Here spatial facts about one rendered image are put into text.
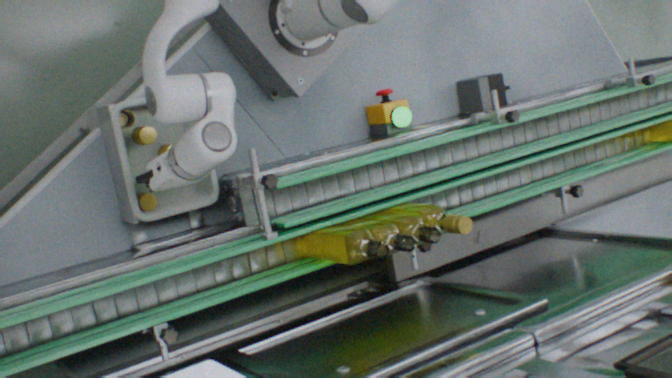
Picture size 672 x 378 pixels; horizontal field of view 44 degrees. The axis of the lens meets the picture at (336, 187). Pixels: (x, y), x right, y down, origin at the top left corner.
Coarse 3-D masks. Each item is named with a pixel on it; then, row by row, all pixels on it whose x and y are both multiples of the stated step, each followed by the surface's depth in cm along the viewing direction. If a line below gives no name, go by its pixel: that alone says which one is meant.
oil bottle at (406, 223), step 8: (368, 216) 164; (376, 216) 163; (384, 216) 161; (392, 216) 159; (400, 216) 158; (408, 216) 157; (416, 216) 156; (400, 224) 153; (408, 224) 153; (416, 224) 154; (400, 232) 153; (408, 232) 153
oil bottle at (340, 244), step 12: (324, 228) 158; (336, 228) 156; (348, 228) 154; (360, 228) 152; (300, 240) 162; (312, 240) 158; (324, 240) 154; (336, 240) 150; (348, 240) 147; (360, 240) 147; (372, 240) 148; (300, 252) 163; (312, 252) 159; (324, 252) 155; (336, 252) 151; (348, 252) 148; (360, 252) 147; (348, 264) 150
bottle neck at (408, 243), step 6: (396, 234) 150; (390, 240) 149; (396, 240) 148; (402, 240) 146; (408, 240) 148; (414, 240) 147; (390, 246) 149; (396, 246) 148; (402, 246) 146; (408, 246) 148; (414, 246) 147
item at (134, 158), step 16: (112, 112) 149; (144, 112) 159; (160, 128) 160; (176, 128) 162; (128, 144) 157; (160, 144) 160; (128, 160) 157; (144, 160) 159; (128, 176) 150; (208, 176) 159; (128, 192) 151; (160, 192) 161; (176, 192) 162; (192, 192) 164; (208, 192) 161; (160, 208) 157; (176, 208) 155; (192, 208) 157
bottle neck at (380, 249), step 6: (366, 240) 147; (366, 246) 145; (372, 246) 144; (378, 246) 143; (384, 246) 144; (366, 252) 145; (372, 252) 144; (378, 252) 146; (384, 252) 145; (378, 258) 144; (384, 258) 144
